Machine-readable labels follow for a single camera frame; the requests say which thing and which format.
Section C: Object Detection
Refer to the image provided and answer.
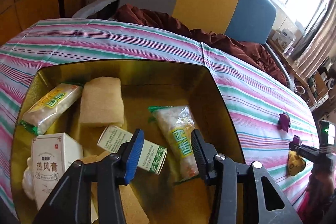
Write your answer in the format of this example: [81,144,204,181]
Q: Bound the green leaf print box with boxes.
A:
[97,125,168,175]

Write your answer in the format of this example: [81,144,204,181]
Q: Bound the gold gift box tray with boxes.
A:
[13,59,246,224]

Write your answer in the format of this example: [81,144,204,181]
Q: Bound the white ointment box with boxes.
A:
[31,132,99,223]

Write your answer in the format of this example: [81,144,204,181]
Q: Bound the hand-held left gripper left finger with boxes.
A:
[31,128,145,224]

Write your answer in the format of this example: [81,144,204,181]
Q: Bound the wooden side table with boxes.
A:
[268,38,336,109]

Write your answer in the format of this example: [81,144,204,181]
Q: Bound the person's right forearm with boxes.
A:
[298,169,336,222]

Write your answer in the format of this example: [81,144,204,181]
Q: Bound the green edged snack packet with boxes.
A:
[20,83,84,135]
[148,105,200,184]

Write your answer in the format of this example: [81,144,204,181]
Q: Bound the white plastic bag bundle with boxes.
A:
[21,157,37,201]

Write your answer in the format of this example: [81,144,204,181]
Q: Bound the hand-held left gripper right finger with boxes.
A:
[190,130,303,224]

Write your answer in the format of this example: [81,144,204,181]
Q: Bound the yellow sponge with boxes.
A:
[79,77,124,128]
[79,151,150,224]

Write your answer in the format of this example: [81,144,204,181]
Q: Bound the striped brown curtain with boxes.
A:
[295,0,336,77]

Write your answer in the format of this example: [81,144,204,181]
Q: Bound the yellow socks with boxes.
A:
[287,151,306,177]

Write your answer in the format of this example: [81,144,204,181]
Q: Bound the striped tablecloth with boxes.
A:
[0,19,322,216]

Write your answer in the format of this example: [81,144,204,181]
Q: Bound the white carton box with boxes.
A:
[270,28,296,52]

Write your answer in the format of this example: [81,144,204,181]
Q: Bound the maroon blanket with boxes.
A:
[114,4,288,85]

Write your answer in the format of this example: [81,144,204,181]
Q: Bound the purple snack packet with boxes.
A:
[278,112,290,132]

